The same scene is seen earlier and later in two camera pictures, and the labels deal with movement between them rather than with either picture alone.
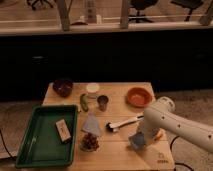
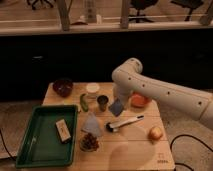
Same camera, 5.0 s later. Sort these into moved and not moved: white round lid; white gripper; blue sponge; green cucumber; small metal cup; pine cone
Moved: white gripper; blue sponge
Not moved: white round lid; pine cone; small metal cup; green cucumber
